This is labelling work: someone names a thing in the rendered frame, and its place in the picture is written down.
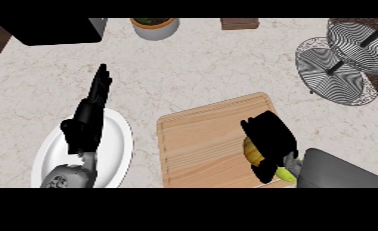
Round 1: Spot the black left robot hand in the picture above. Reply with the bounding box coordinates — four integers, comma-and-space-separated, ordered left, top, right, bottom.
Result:
59, 63, 113, 156

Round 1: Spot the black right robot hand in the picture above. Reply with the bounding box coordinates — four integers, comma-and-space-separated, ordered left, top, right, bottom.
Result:
239, 110, 299, 185

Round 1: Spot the yellow squash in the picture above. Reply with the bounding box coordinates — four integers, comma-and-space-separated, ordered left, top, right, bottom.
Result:
242, 136, 298, 183

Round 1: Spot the wooden cutting board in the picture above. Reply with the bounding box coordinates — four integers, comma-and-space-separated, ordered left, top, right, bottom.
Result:
155, 91, 298, 189

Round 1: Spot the white plate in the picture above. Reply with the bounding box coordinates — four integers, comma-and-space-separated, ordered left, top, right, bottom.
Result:
29, 107, 136, 189

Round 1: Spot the black appliance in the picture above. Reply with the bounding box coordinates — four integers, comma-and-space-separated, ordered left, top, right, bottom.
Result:
0, 17, 109, 47

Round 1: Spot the grey potted plant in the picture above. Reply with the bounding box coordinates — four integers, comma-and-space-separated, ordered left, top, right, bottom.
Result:
128, 17, 180, 41

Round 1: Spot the brown wooden block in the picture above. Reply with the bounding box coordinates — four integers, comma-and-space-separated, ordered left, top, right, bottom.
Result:
218, 17, 261, 31

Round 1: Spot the tiered wire basket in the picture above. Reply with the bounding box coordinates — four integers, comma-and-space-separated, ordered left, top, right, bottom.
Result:
294, 17, 378, 107

